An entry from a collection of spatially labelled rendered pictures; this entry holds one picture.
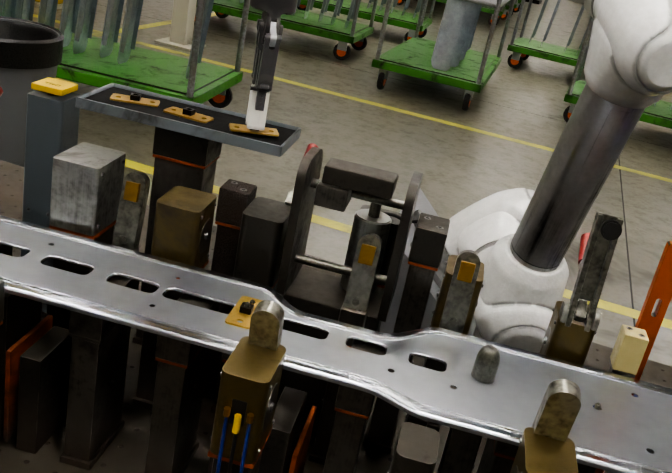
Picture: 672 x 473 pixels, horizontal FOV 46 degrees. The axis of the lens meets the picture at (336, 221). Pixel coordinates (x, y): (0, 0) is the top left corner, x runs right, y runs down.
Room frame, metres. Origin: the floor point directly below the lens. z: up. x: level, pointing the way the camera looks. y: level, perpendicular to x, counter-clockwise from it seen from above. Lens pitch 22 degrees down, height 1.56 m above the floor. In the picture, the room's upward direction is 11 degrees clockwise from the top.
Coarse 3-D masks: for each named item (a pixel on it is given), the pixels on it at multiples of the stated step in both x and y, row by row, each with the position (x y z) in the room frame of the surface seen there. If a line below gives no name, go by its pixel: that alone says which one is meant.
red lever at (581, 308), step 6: (588, 234) 1.19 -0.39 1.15; (582, 240) 1.18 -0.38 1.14; (582, 246) 1.17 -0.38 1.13; (582, 252) 1.16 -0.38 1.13; (582, 300) 1.09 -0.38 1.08; (576, 306) 1.08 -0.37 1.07; (582, 306) 1.08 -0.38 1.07; (576, 312) 1.07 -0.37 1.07; (582, 312) 1.07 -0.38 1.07; (576, 318) 1.07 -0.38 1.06; (582, 318) 1.06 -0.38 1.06
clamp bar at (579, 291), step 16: (608, 224) 1.06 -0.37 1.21; (592, 240) 1.08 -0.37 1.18; (608, 240) 1.09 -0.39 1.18; (592, 256) 1.09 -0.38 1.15; (608, 256) 1.08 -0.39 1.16; (592, 272) 1.08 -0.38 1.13; (576, 288) 1.07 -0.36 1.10; (592, 288) 1.08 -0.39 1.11; (576, 304) 1.07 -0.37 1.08; (592, 304) 1.06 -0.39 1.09; (592, 320) 1.06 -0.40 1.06
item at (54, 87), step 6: (48, 78) 1.41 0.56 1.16; (54, 78) 1.41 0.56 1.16; (36, 84) 1.36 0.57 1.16; (42, 84) 1.36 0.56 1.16; (48, 84) 1.37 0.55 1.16; (54, 84) 1.38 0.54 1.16; (60, 84) 1.38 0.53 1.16; (66, 84) 1.39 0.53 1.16; (72, 84) 1.40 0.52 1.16; (42, 90) 1.36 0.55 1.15; (48, 90) 1.36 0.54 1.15; (54, 90) 1.35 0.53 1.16; (60, 90) 1.35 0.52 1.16; (66, 90) 1.37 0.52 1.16; (72, 90) 1.39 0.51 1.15
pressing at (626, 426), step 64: (0, 256) 1.01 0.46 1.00; (64, 256) 1.05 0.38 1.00; (128, 256) 1.09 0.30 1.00; (128, 320) 0.92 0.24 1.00; (192, 320) 0.94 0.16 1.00; (320, 320) 1.01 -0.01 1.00; (384, 384) 0.88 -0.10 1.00; (448, 384) 0.91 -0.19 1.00; (512, 384) 0.95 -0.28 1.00; (640, 384) 1.01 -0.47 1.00; (576, 448) 0.83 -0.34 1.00; (640, 448) 0.85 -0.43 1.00
